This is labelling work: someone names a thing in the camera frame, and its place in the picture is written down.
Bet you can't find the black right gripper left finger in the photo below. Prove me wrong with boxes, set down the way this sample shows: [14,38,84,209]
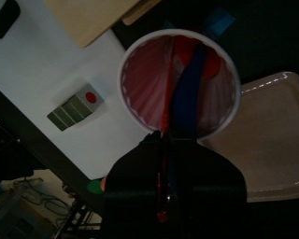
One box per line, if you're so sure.
[102,130,171,239]

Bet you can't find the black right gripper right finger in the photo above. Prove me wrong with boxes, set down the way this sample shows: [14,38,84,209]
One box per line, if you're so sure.
[168,137,248,239]

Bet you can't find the blue and red toy knife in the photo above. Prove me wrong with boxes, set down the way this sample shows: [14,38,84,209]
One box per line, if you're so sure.
[156,35,211,223]

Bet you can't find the green toy sushi roll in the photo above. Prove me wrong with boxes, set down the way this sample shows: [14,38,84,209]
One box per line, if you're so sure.
[46,82,105,132]

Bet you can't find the green and orange toy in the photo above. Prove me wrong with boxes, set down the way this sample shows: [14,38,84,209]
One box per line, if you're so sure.
[85,176,108,196]

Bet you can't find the black metal stand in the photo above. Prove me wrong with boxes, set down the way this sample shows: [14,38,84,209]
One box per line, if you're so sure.
[53,199,104,239]

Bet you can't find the beige plastic tray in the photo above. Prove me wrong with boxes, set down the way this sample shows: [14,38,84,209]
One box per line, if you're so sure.
[196,71,299,204]

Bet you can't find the grey storage box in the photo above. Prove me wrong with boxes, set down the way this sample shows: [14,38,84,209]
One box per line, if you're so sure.
[0,183,56,239]

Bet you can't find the white-rimmed red cup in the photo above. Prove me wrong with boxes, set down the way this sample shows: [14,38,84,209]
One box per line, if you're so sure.
[117,28,243,142]

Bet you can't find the red round toy utensil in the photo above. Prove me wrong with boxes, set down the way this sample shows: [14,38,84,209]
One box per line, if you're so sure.
[175,35,223,81]

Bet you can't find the white cutting mat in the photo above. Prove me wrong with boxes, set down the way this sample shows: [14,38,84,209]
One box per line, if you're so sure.
[0,0,157,181]

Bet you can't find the light wooden board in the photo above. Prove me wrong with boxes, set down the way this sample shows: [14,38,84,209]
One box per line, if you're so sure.
[44,0,161,49]

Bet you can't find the blue tape piece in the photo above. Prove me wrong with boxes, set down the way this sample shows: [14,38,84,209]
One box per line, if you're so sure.
[204,7,236,35]

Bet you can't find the black oblong object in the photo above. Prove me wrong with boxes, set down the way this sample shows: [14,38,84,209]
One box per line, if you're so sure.
[0,0,22,40]

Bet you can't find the black cable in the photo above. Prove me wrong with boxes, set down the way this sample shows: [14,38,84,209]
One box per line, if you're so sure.
[25,177,76,218]

